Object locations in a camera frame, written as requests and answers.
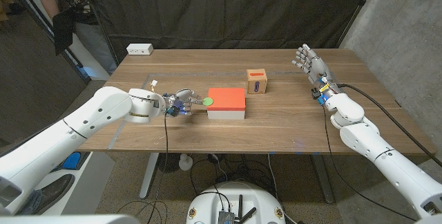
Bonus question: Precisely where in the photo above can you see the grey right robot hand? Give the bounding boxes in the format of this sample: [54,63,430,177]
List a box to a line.
[291,43,341,106]

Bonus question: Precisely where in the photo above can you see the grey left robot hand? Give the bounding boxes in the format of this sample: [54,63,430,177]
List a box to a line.
[162,88,204,118]

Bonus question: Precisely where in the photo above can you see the red lidded white box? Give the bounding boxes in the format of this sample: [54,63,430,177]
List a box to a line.
[206,87,247,120]

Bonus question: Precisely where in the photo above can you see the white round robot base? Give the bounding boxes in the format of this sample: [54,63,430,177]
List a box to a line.
[186,181,287,224]

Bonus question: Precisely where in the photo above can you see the small wooden slot box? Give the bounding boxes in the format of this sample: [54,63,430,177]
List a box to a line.
[246,68,269,95]

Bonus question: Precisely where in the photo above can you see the white power outlet box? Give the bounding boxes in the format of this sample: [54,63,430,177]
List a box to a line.
[126,43,154,56]

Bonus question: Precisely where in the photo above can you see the grey tape outline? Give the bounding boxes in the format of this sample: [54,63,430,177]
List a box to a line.
[107,71,384,153]

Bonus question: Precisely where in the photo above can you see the small black floor fan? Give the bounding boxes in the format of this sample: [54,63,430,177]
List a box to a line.
[157,153,181,174]

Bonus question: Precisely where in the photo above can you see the black backdrop stand pole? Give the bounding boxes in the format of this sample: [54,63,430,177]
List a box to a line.
[81,0,121,67]
[336,0,381,48]

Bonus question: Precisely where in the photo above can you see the white table leg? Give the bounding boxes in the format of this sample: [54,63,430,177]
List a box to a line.
[139,152,160,200]

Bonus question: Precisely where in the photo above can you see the black curtain backdrop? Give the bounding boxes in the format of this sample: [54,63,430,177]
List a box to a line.
[82,0,377,62]

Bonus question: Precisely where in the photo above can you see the grey table leg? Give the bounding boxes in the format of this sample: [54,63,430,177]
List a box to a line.
[310,153,335,205]

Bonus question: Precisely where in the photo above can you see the standing person in jeans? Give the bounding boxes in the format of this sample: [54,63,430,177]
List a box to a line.
[23,0,118,76]

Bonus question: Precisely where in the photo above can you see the grey radio module with antennas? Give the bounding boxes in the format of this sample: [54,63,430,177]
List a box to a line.
[218,194,258,224]

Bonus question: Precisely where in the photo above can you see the seated person leg and shoe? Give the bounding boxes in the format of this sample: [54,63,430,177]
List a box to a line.
[17,174,75,216]

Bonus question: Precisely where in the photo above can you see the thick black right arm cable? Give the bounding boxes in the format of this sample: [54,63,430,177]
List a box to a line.
[338,83,442,169]

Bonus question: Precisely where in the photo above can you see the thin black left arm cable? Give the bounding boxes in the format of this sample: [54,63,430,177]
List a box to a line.
[115,113,169,224]

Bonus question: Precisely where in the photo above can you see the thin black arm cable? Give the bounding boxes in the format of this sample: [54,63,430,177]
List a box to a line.
[321,105,417,222]
[115,113,169,224]

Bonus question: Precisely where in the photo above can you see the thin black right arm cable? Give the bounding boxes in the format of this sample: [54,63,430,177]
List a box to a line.
[321,105,417,222]

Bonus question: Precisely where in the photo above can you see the tangled black floor cables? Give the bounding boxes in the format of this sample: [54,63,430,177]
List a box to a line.
[189,153,277,197]

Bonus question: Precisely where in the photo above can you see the white floor cable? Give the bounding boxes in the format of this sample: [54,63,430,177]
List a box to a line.
[267,153,300,224]

